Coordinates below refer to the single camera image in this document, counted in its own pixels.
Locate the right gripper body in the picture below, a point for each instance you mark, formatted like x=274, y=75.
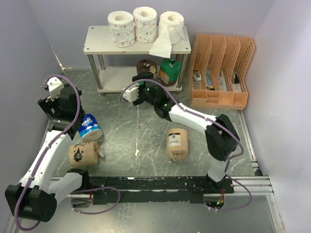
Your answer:
x=143, y=96

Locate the tan roll with label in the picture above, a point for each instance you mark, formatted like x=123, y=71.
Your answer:
x=177, y=144

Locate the blue Tempo roll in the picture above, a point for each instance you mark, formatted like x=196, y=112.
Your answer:
x=90, y=129

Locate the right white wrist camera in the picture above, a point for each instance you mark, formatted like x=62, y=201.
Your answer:
x=129, y=95

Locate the aluminium extrusion rail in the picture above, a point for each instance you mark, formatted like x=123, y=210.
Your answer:
x=249, y=174

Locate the orange plastic file organizer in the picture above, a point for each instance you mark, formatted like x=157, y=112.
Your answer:
x=217, y=69

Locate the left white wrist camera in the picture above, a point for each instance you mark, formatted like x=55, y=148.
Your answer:
x=54, y=86

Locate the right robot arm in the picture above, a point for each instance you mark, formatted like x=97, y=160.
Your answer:
x=221, y=136

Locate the rose-print roll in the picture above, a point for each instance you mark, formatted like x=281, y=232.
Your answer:
x=145, y=19
x=121, y=26

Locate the plain white paper towel roll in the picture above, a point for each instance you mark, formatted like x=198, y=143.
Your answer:
x=170, y=32

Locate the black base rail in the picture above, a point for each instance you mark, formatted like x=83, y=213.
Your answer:
x=192, y=189

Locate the green roll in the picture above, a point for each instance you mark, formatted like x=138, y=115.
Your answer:
x=147, y=66
x=169, y=71

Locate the brown wrapped roll black print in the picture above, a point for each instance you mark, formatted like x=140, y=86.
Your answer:
x=85, y=154

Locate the white two-tier shelf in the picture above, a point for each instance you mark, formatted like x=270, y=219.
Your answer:
x=110, y=79

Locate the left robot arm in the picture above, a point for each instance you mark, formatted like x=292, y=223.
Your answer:
x=34, y=197

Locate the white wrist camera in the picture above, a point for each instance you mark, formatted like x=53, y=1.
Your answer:
x=129, y=95
x=54, y=86

